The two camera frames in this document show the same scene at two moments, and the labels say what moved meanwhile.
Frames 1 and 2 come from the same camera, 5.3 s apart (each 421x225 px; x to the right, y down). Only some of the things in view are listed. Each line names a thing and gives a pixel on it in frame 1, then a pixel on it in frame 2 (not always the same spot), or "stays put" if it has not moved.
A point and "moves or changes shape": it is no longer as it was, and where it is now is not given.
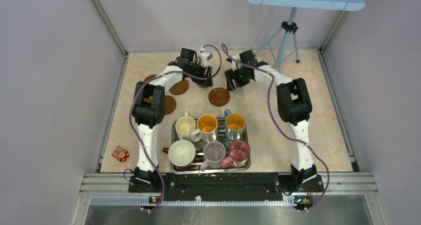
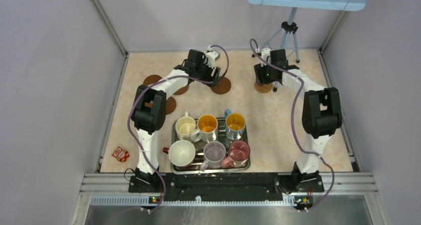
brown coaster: x=149 y=77 stays put
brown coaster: x=170 y=104 stays put
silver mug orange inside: x=206 y=129 stays put
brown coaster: x=179 y=87 stays put
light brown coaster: x=203 y=86 to x=263 y=88
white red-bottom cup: x=181 y=153 stays put
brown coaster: x=219 y=96 moves or changes shape
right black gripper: x=230 y=75 to x=260 y=79
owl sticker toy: x=120 y=154 stays put
